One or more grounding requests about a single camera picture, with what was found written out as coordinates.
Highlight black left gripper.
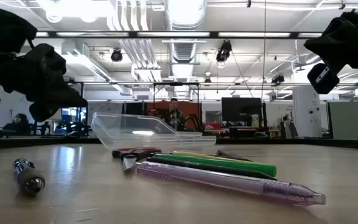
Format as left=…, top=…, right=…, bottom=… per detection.
left=0, top=51, right=88, bottom=122

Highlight clear plastic pencil case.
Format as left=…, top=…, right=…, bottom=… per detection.
left=91, top=112, right=177, bottom=147

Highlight silver blue pen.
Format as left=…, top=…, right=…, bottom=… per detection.
left=12, top=157, right=46, bottom=197

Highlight red-handled scissors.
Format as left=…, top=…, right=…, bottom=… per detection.
left=111, top=147, right=163, bottom=174

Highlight dark pen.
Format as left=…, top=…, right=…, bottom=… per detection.
left=216, top=149, right=253, bottom=162

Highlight bright green marker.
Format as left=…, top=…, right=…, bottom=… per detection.
left=154, top=152, right=278, bottom=177

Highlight yellow highlighter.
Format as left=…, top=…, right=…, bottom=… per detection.
left=172, top=151, right=269, bottom=165

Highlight dark green marker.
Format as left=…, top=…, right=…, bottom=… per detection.
left=146, top=156, right=276, bottom=180

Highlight purple mechanical pencil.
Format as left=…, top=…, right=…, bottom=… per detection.
left=136, top=161, right=326, bottom=207

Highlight person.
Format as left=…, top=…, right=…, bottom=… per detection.
left=2, top=113, right=31, bottom=136
left=161, top=98, right=186, bottom=131

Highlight patterned grey panel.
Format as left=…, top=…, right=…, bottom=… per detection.
left=87, top=101, right=124, bottom=125

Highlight white pillar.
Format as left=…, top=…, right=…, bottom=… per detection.
left=292, top=85, right=322, bottom=139

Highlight grey-green partition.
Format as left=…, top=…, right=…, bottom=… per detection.
left=327, top=100, right=358, bottom=140

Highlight black monitor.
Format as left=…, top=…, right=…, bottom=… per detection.
left=221, top=97, right=263, bottom=128

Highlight orange partition panel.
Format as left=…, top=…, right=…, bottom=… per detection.
left=145, top=101, right=203, bottom=131

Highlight black table frame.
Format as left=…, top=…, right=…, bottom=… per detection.
left=0, top=136, right=358, bottom=151

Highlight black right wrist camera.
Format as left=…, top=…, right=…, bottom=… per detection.
left=330, top=11, right=358, bottom=34

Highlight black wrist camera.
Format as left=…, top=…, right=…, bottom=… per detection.
left=26, top=43, right=67, bottom=75
left=330, top=11, right=358, bottom=34

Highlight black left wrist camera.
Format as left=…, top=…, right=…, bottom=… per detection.
left=26, top=43, right=67, bottom=75

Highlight black ceiling camera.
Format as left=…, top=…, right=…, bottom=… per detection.
left=271, top=73, right=285, bottom=86
left=215, top=40, right=232, bottom=63
left=110, top=48, right=124, bottom=63

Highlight thin hanging cable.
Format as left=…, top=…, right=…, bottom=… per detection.
left=261, top=0, right=267, bottom=100

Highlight black metal stand frame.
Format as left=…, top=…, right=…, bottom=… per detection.
left=152, top=82, right=200, bottom=131

